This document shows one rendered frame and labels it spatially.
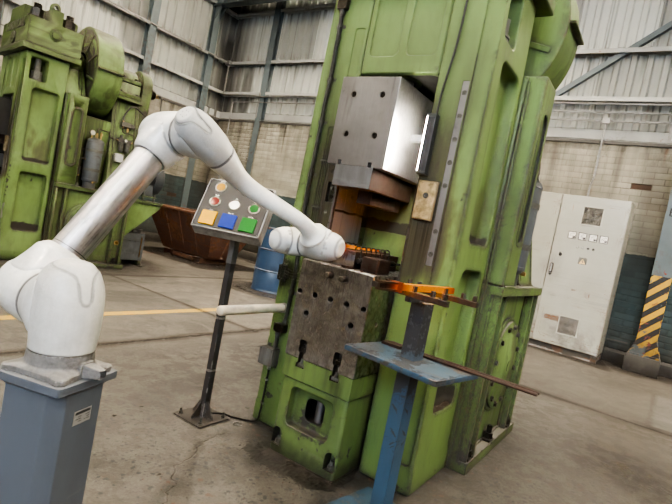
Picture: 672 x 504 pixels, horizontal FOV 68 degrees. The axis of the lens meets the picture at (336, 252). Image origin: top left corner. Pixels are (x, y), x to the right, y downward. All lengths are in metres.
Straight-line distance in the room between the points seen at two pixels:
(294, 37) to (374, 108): 9.25
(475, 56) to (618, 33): 6.50
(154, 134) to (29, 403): 0.81
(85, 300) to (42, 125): 5.38
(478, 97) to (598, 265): 5.13
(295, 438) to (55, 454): 1.22
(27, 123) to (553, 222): 6.51
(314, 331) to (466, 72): 1.29
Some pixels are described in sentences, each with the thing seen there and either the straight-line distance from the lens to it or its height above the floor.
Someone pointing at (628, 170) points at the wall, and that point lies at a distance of 7.94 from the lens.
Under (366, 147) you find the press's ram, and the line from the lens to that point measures 2.24.
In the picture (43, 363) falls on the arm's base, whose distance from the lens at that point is 1.38.
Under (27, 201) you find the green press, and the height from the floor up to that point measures 0.68.
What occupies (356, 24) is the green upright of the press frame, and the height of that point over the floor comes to 2.07.
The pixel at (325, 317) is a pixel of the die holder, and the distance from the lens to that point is 2.20.
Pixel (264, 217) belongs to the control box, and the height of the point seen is 1.06.
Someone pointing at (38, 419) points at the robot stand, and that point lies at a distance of 1.40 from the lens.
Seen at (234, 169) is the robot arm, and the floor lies 1.20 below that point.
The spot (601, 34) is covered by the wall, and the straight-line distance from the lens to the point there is 8.78.
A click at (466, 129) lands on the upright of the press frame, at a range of 2.23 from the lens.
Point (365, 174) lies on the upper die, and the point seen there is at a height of 1.33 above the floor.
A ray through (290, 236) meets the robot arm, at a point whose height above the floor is 1.02.
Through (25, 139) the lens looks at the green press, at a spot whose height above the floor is 1.35.
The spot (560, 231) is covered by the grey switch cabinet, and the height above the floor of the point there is 1.59.
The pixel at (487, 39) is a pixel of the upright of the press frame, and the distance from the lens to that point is 2.34.
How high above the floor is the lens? 1.09
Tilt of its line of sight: 3 degrees down
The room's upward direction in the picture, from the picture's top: 11 degrees clockwise
